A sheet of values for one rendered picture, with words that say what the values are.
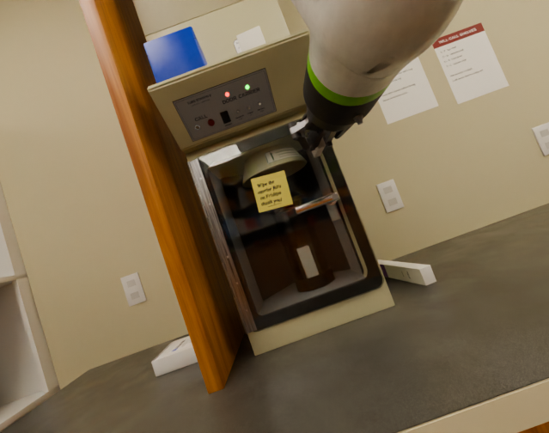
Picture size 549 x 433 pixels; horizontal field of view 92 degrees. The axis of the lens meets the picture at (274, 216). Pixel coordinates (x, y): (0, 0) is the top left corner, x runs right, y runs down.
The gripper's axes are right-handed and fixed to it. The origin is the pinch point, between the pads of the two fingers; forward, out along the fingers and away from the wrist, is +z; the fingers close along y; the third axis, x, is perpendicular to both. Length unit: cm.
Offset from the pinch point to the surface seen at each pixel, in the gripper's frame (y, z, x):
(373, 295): -1.0, 5.2, 33.6
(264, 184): 12.8, 3.9, 3.0
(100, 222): 78, 48, -14
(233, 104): 13.1, -1.0, -13.7
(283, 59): 1.2, -4.2, -16.9
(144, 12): 25, 5, -46
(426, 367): 1.2, -16.9, 37.1
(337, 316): 7.8, 5.3, 35.1
